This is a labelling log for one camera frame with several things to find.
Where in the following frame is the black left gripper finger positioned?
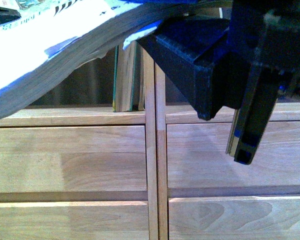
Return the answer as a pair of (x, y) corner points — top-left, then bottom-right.
(136, 18), (231, 122)

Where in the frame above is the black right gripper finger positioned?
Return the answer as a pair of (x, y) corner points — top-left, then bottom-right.
(226, 64), (280, 165)

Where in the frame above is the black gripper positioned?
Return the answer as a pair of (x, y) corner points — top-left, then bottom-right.
(227, 0), (300, 101)

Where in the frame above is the white and blue paperback book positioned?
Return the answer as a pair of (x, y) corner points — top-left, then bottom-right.
(0, 0), (194, 119)

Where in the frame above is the right wooden shelf unit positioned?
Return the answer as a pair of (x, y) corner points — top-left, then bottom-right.
(154, 66), (300, 240)

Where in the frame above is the wooden shelf unit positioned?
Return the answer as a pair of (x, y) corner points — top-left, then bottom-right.
(0, 51), (159, 240)
(154, 66), (300, 240)

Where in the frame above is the left wooden shelf unit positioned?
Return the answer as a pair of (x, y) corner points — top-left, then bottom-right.
(0, 51), (159, 240)

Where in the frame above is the thin upright book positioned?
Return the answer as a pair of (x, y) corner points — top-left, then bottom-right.
(138, 46), (145, 111)

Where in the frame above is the upper right wooden drawer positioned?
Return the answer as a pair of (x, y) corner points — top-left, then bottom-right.
(166, 120), (300, 190)

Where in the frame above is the wooden drawer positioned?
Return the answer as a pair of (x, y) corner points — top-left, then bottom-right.
(0, 201), (150, 240)
(0, 125), (147, 193)
(168, 196), (300, 240)
(166, 120), (300, 190)

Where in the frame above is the green-covered upright book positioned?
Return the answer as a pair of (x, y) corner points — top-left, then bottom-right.
(112, 41), (136, 113)

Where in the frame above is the lower right wooden drawer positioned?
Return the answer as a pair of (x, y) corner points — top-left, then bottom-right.
(168, 196), (300, 240)

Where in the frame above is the upper left wooden drawer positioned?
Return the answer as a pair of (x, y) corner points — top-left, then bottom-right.
(0, 125), (147, 193)

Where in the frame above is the lower left wooden drawer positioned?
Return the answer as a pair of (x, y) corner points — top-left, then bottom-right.
(0, 201), (150, 240)

